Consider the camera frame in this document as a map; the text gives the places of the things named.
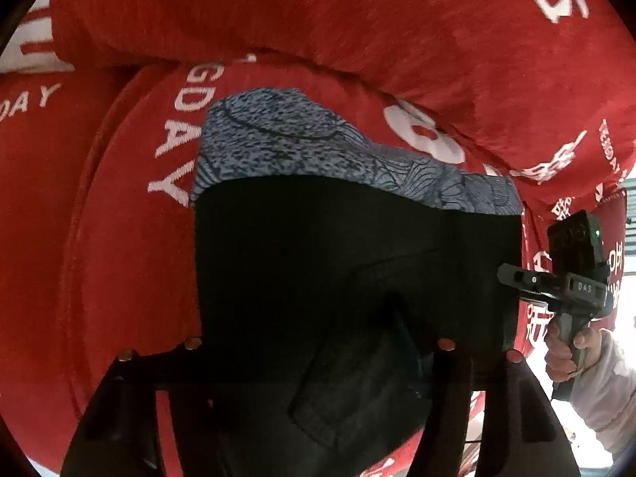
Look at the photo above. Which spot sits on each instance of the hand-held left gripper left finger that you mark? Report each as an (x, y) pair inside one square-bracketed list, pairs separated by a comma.
[(196, 372)]

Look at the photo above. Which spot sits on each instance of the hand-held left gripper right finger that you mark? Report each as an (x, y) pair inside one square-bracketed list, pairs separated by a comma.
[(447, 382)]

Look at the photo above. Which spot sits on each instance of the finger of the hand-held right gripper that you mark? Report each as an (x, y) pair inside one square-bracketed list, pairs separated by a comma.
[(531, 280)]

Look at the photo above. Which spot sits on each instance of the black pants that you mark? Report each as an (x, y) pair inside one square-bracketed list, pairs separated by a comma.
[(298, 268)]

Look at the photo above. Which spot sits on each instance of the blue patterned cloth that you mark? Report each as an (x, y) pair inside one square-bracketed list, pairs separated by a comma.
[(278, 139)]

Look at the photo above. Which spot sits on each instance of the person's right forearm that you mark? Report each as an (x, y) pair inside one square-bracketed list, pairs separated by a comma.
[(603, 392)]

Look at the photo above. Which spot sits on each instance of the person's right hand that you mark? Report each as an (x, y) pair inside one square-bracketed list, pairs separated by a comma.
[(559, 353)]

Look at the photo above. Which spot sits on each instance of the red printed blanket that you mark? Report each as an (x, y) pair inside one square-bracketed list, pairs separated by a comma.
[(99, 218)]

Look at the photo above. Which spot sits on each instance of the red printed quilt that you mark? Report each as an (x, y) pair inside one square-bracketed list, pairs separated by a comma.
[(348, 20)]

